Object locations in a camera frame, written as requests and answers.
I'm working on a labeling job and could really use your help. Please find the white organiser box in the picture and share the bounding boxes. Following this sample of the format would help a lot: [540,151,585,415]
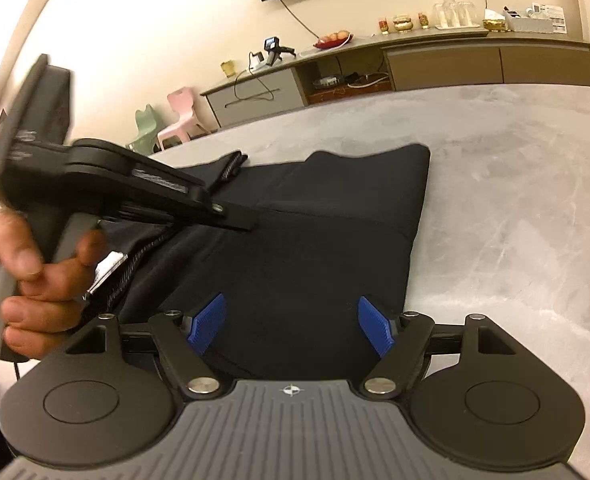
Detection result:
[502,4,568,35]

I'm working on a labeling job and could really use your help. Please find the pink plastic chair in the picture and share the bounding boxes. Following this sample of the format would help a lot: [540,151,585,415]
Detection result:
[156,86,210,152]

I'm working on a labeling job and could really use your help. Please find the black pants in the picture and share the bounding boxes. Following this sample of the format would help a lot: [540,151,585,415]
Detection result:
[82,144,432,381]

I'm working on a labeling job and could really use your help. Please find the tray of clear glasses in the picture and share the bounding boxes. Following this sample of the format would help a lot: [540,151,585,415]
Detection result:
[432,0,480,30]

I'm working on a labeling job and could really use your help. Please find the black device with screen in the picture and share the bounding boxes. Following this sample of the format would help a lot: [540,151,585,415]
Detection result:
[262,36,296,67]

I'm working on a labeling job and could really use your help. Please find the green plastic chair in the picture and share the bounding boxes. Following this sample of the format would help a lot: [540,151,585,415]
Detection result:
[125,104,163,155]

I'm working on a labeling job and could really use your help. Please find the brown storage box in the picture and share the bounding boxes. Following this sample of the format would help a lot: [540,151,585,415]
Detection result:
[307,85,393,106]

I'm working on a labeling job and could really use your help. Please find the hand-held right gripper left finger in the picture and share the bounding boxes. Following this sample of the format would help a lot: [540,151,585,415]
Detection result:
[50,293,227,400]

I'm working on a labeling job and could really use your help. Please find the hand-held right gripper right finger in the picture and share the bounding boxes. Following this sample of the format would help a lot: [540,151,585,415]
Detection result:
[357,296,530,400]

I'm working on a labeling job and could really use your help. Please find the plate of fruit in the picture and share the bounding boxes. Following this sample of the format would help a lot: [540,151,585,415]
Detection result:
[312,30,354,51]

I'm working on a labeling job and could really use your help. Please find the black cable on cabinet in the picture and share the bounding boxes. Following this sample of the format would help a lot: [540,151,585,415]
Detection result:
[224,67,282,109]

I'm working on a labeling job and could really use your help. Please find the gold tissue box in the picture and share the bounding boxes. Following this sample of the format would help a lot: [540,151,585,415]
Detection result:
[482,9,508,32]

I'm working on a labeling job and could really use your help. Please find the person's left hand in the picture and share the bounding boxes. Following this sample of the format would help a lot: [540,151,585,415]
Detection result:
[0,204,110,362]

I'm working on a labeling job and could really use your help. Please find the long television cabinet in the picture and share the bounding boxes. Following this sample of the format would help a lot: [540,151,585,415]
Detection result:
[200,27,590,128]

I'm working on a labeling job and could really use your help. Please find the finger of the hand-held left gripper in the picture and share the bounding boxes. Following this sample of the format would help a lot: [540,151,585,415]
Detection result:
[122,201,260,233]

